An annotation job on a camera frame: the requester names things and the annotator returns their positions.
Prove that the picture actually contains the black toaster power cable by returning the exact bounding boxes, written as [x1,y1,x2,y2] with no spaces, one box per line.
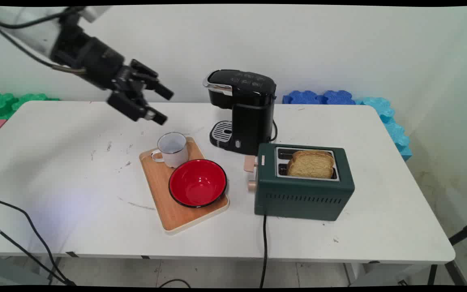
[259,215,268,288]

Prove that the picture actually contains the black cable with grey tag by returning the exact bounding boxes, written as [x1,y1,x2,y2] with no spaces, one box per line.
[0,219,76,286]

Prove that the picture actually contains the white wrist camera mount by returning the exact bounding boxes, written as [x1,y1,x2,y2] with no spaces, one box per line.
[65,6,111,25]

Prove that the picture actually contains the black tripod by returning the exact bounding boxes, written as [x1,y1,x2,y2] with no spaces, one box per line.
[427,219,467,287]

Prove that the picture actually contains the wooden serving tray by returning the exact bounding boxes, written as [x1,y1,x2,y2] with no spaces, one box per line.
[139,137,230,235]

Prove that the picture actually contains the white enamel mug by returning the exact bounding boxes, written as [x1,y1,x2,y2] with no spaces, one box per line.
[151,132,189,168]

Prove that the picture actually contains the red bowl black rim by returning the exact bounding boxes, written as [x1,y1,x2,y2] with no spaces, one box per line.
[168,159,228,208]

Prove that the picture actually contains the toast bread slice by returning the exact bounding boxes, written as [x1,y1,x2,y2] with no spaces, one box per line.
[286,150,336,179]

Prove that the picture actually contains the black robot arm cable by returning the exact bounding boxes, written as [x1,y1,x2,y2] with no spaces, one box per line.
[0,8,87,75]

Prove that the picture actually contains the dark green toaster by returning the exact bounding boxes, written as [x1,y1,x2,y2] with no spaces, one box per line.
[254,143,356,222]

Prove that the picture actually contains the black floor cable loop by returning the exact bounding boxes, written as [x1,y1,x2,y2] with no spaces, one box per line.
[158,279,192,289]

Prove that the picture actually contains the green foam mat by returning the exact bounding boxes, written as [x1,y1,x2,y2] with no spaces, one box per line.
[0,92,60,120]

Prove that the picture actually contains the black hanging cable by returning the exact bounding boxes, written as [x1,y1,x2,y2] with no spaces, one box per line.
[0,196,70,284]

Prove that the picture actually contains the light blue foam mat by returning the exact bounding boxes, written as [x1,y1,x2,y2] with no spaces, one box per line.
[355,97,413,162]

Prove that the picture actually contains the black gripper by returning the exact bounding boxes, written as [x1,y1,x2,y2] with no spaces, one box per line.
[51,25,174,126]

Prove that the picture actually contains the black coffee machine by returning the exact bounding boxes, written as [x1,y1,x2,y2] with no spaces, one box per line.
[202,69,278,156]

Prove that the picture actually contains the dark blue foam mat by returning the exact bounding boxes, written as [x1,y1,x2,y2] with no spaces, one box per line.
[282,90,357,105]

